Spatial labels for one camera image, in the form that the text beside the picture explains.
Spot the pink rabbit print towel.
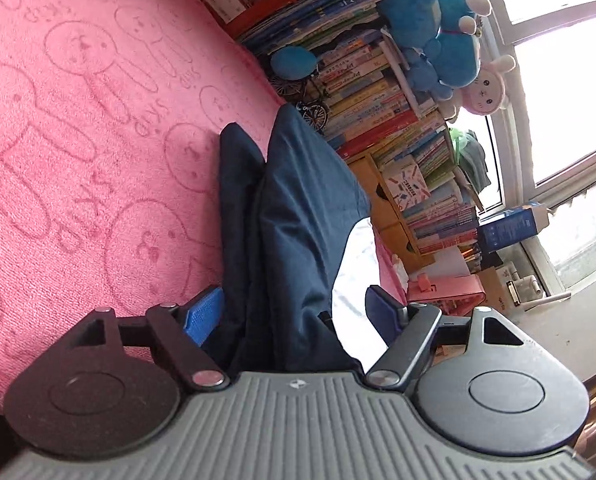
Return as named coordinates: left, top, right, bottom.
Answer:
left=0, top=0, right=410, bottom=411

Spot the wooden desk drawer organizer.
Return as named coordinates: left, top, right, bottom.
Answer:
left=348, top=155, right=435, bottom=273

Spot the blue plush ball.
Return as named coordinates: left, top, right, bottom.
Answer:
left=270, top=46, right=318, bottom=81

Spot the miniature bicycle model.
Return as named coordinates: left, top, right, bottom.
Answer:
left=270, top=76, right=330, bottom=133

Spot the row of upright books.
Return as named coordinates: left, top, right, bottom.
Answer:
left=240, top=0, right=478, bottom=256

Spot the pink triangular toy house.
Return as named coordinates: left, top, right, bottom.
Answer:
left=406, top=273, right=486, bottom=316

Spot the brown cardboard board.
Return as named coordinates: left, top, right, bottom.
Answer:
left=477, top=264, right=514, bottom=314

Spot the dark blue box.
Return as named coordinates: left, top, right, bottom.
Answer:
left=478, top=202, right=550, bottom=252

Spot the folded green cloth stack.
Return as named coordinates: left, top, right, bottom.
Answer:
left=450, top=128, right=491, bottom=194

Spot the white and navy jacket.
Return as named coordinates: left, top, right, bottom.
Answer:
left=204, top=105, right=404, bottom=376

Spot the blue plush toy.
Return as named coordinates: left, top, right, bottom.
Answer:
left=377, top=0, right=492, bottom=102

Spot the pink and white plush doll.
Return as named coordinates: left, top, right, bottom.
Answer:
left=438, top=54, right=516, bottom=122

